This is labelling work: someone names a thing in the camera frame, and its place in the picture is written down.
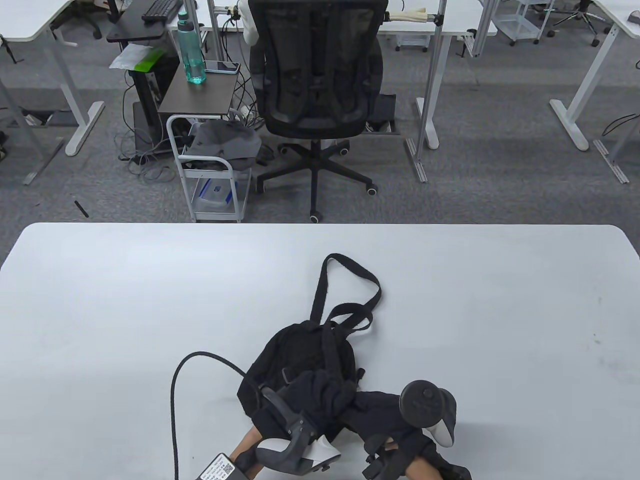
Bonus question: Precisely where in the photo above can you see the person's left hand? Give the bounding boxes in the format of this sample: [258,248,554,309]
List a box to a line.
[257,371,357,436]

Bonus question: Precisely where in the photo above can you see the person's right hand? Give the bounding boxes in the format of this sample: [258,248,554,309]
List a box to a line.
[345,392,436,461]

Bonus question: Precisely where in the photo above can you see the black backpack with shoulder straps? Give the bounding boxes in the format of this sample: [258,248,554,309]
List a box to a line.
[236,253,383,431]

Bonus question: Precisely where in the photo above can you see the person's right forearm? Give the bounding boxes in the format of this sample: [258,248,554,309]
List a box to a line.
[405,457,441,480]

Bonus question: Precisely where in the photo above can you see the person's left forearm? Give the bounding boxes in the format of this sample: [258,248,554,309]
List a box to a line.
[232,427,273,476]

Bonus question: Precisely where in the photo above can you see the grey white right hand controller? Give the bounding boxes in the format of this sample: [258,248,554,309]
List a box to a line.
[399,380,457,447]

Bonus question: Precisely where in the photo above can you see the grey white hand controller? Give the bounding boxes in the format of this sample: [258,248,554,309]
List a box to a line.
[399,380,457,447]
[255,386,342,475]

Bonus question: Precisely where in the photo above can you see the grey white left hand controller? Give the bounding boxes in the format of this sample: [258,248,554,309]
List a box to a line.
[255,386,342,475]

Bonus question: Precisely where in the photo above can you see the blue and white box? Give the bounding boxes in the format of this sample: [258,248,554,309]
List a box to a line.
[194,177,238,208]

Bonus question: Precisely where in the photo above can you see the white rolling cart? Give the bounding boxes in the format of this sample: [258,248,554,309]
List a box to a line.
[166,114,252,224]

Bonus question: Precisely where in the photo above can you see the grey fabric bag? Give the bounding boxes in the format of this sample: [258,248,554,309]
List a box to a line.
[184,121,262,171]

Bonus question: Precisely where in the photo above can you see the black mesh office chair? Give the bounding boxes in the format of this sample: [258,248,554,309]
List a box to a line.
[248,0,385,224]

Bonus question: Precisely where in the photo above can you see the small dark side table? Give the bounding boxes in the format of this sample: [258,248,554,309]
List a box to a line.
[158,62,238,117]

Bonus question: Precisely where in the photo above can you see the teal water bottle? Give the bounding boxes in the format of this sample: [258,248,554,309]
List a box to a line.
[177,10,207,85]

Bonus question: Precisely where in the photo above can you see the green packet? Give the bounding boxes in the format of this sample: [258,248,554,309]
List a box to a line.
[135,48,167,73]

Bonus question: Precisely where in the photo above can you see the beige cloth roll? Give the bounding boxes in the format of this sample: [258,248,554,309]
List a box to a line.
[387,7,431,23]

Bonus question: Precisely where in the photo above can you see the white paper sheet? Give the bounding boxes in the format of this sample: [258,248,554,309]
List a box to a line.
[109,43,151,71]

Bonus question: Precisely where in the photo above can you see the long white desk aluminium legs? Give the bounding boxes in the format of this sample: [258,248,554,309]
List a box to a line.
[167,0,498,183]

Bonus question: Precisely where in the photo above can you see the black standing desk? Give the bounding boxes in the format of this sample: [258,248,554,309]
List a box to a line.
[106,0,188,153]

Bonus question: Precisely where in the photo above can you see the black keyboard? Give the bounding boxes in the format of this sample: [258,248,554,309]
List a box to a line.
[141,0,183,22]

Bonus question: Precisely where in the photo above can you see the white desk with white leg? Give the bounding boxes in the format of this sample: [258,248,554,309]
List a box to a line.
[549,0,640,152]

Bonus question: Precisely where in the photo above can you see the black star-base chair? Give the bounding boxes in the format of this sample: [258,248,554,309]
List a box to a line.
[540,0,613,48]

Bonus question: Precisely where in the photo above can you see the black swivel chair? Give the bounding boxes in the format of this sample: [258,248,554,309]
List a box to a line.
[50,0,103,40]

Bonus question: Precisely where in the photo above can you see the white desk with rounded corner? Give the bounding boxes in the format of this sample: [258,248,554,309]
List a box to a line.
[0,0,106,157]

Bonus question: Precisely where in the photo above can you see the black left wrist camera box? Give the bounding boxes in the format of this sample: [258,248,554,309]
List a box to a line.
[194,452,241,480]

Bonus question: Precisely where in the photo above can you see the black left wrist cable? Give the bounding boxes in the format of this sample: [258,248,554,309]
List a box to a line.
[171,351,248,480]

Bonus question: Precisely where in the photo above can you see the tangle of floor cables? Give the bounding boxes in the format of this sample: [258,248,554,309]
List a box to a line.
[115,70,176,183]

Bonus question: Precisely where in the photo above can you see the aluminium frame foot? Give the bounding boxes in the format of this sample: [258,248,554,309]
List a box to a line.
[0,85,65,186]
[592,112,640,185]

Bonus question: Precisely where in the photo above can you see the white wire cart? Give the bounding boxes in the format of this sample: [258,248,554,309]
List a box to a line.
[492,0,556,46]

